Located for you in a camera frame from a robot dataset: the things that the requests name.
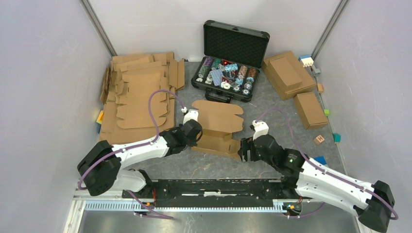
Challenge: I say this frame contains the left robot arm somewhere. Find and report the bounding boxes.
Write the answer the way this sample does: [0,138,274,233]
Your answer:
[77,119,203,198]

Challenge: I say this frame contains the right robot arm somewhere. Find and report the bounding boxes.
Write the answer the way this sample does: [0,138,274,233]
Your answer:
[238,134,395,233]

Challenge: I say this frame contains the small folded cardboard box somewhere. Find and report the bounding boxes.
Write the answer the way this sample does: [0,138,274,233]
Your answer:
[293,92,328,130]

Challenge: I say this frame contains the large folded cardboard box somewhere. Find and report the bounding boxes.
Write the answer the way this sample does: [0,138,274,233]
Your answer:
[262,51,316,100]

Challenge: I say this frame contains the wooden letter H cube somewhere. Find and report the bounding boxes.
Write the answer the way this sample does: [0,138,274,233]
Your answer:
[313,135,325,145]

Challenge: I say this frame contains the stack of flat cardboard blanks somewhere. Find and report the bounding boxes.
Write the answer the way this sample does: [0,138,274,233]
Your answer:
[99,52,185,144]

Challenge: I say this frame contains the blue green stacked blocks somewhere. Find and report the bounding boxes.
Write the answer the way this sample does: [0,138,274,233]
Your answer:
[314,156,327,166]

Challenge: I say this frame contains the teal cube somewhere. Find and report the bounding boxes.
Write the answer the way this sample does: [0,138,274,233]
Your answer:
[332,133,341,143]

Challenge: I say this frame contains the black poker chip case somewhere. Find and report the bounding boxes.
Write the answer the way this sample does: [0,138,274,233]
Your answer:
[191,20,270,103]

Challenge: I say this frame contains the small wooden cube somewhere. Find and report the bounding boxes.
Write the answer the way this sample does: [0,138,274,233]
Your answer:
[317,83,324,94]

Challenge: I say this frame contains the orange yellow block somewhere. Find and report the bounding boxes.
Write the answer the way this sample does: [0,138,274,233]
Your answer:
[96,110,104,133]

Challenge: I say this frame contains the grey toy block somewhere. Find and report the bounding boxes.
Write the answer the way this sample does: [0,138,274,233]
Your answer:
[311,68,321,77]

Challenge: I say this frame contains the blue white toy block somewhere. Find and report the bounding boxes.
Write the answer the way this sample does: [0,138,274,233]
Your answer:
[298,55,314,67]

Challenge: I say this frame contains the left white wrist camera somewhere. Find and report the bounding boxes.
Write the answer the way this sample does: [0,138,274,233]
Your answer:
[181,107,199,124]

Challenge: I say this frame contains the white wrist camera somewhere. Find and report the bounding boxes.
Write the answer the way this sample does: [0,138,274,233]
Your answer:
[181,107,199,124]
[252,120,269,140]

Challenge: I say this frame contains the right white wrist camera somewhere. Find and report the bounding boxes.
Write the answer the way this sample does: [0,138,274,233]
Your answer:
[252,120,269,140]

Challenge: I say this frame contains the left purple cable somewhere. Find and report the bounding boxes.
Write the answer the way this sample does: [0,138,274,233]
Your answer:
[77,89,188,220]

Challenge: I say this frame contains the purple cable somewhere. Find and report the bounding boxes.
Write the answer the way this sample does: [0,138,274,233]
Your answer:
[256,107,399,220]
[77,89,188,220]

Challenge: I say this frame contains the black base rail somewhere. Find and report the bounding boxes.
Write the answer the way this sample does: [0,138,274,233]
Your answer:
[122,179,301,208]

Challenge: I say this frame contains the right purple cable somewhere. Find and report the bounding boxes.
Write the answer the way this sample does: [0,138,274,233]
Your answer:
[256,107,399,220]

